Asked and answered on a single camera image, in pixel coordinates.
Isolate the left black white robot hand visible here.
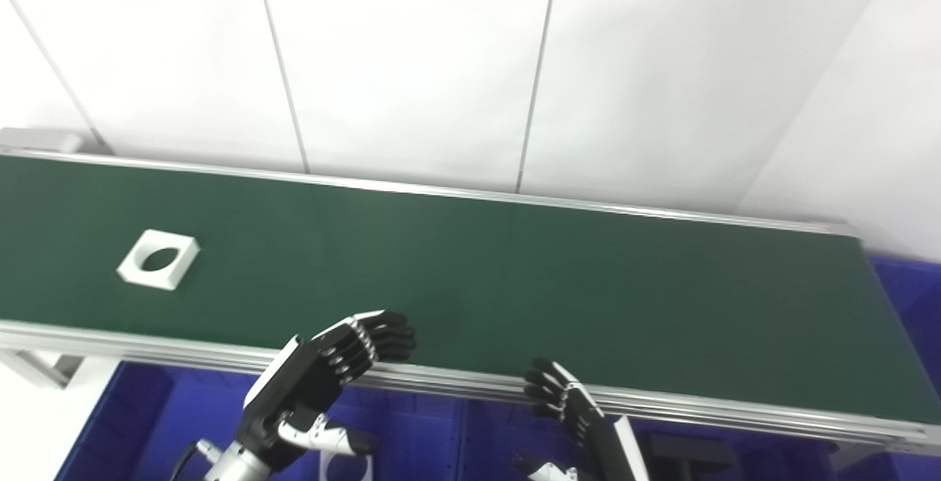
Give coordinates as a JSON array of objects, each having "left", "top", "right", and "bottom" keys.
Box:
[{"left": 234, "top": 310, "right": 417, "bottom": 471}]

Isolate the aluminium conveyor leg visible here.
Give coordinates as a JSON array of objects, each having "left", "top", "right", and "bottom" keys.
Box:
[{"left": 0, "top": 349, "right": 83, "bottom": 391}]

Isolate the green conveyor belt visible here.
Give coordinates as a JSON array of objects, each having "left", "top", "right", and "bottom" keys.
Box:
[
  {"left": 0, "top": 154, "right": 941, "bottom": 427},
  {"left": 0, "top": 144, "right": 941, "bottom": 460}
]

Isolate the grey conveyor end housing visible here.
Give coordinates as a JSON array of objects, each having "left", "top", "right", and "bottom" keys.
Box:
[{"left": 0, "top": 128, "right": 111, "bottom": 156}]

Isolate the white rectangular block part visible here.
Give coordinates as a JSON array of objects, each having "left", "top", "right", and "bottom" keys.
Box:
[{"left": 319, "top": 452, "right": 373, "bottom": 481}]

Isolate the blue plastic bin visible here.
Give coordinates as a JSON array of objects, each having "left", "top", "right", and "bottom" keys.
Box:
[
  {"left": 462, "top": 396, "right": 941, "bottom": 481},
  {"left": 55, "top": 362, "right": 465, "bottom": 481},
  {"left": 867, "top": 256, "right": 941, "bottom": 423}
]

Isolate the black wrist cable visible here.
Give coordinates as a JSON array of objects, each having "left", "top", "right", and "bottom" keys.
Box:
[{"left": 169, "top": 441, "right": 214, "bottom": 481}]

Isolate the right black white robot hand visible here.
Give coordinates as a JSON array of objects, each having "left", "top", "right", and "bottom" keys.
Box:
[{"left": 513, "top": 358, "right": 651, "bottom": 481}]

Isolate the white square part round hole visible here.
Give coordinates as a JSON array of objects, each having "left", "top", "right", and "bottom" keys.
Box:
[{"left": 116, "top": 229, "right": 201, "bottom": 291}]

